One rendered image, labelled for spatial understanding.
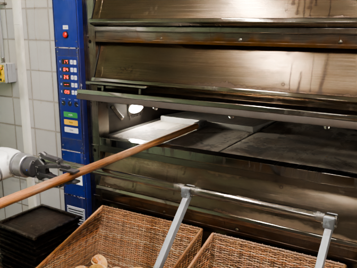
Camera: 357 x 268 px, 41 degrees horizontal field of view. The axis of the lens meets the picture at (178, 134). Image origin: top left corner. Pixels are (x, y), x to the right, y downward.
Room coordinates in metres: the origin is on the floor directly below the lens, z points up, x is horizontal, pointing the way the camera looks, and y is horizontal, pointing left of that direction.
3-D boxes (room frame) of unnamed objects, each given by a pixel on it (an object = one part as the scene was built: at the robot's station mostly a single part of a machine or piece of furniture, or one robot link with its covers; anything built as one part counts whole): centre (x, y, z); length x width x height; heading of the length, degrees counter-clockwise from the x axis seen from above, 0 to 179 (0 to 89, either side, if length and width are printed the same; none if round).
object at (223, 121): (2.59, -0.23, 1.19); 0.55 x 0.36 x 0.03; 59
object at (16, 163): (1.69, 0.58, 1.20); 0.09 x 0.06 x 0.09; 149
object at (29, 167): (1.66, 0.52, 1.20); 0.09 x 0.07 x 0.08; 59
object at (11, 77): (2.48, 0.91, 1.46); 0.10 x 0.07 x 0.10; 59
